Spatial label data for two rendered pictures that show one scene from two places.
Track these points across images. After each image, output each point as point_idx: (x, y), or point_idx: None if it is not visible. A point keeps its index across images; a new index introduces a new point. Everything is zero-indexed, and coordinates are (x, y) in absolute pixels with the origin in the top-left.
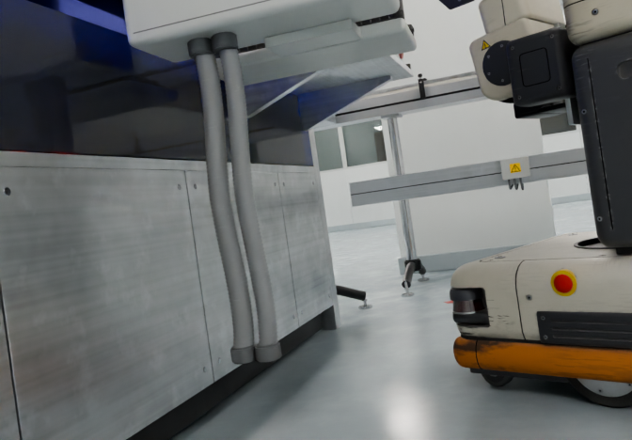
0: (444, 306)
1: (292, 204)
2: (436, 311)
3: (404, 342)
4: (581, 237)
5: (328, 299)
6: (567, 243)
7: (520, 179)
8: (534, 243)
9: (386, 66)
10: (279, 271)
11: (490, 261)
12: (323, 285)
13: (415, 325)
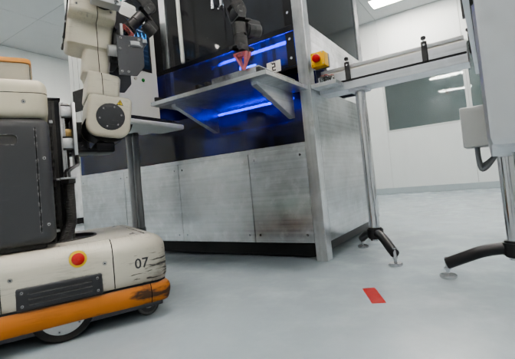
0: (345, 286)
1: (263, 172)
2: (326, 283)
3: (237, 274)
4: (113, 234)
5: (306, 237)
6: (106, 232)
7: (474, 149)
8: (133, 229)
9: (221, 89)
10: (239, 209)
11: (109, 226)
12: (300, 226)
13: (282, 277)
